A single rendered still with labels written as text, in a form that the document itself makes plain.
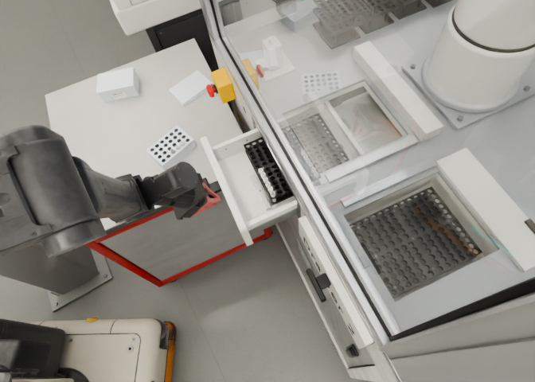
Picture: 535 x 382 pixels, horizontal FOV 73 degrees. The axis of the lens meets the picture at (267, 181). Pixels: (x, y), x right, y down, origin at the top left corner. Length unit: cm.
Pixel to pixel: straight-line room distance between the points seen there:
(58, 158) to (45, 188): 3
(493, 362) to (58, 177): 38
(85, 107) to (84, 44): 163
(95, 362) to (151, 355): 20
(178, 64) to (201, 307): 105
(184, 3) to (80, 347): 133
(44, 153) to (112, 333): 129
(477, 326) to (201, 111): 105
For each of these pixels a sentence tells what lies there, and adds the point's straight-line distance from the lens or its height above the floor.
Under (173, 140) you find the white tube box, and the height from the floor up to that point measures 80.
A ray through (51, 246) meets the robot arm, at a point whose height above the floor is 142.
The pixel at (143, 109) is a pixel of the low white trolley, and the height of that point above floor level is 76.
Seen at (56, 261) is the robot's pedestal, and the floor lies 31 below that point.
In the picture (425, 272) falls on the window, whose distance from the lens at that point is 43.
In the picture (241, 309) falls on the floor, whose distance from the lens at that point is 173.
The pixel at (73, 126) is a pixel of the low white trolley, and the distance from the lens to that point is 140.
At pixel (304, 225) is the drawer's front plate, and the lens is 81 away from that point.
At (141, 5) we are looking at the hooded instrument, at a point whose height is 90.
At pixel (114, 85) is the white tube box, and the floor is 81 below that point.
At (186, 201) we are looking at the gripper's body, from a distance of 81.
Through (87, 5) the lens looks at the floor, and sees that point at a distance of 338.
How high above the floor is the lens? 169
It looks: 62 degrees down
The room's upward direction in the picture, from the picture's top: 12 degrees counter-clockwise
